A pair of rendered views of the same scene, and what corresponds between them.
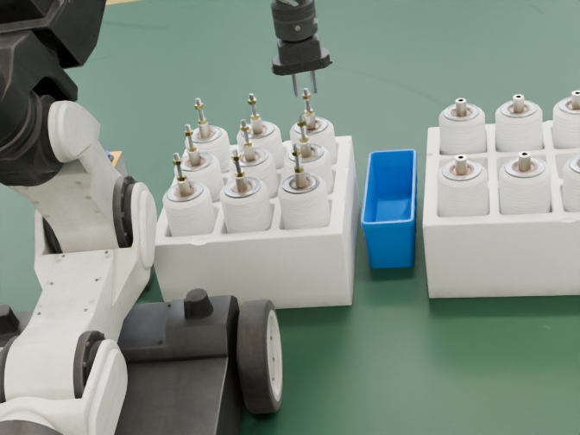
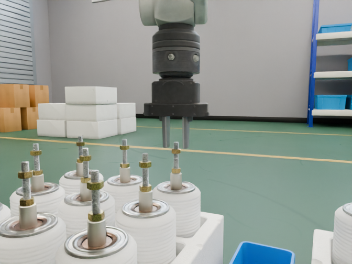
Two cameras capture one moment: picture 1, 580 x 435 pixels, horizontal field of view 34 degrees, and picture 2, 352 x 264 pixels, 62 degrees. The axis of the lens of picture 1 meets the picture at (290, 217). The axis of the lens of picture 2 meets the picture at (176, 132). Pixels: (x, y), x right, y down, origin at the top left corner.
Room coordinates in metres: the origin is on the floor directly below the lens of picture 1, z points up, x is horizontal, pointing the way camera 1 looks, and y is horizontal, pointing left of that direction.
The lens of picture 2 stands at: (1.31, -0.20, 0.43)
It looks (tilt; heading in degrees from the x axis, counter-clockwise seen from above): 7 degrees down; 13
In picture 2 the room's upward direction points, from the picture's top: straight up
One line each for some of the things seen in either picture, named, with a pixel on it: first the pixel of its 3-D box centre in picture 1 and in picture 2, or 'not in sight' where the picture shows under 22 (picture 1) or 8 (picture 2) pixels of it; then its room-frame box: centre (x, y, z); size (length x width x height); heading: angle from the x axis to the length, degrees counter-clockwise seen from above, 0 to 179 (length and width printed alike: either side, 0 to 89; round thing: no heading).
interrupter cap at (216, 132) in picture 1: (205, 135); (81, 174); (1.89, 0.15, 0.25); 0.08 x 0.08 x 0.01
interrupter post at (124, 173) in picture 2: (256, 125); (124, 174); (1.87, 0.04, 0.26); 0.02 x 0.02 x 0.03
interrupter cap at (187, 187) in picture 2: (311, 126); (176, 187); (1.85, -0.08, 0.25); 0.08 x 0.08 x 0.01
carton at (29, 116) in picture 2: not in sight; (26, 117); (4.79, 2.72, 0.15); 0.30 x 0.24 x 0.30; 82
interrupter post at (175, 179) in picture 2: (310, 121); (176, 181); (1.85, -0.08, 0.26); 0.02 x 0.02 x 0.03
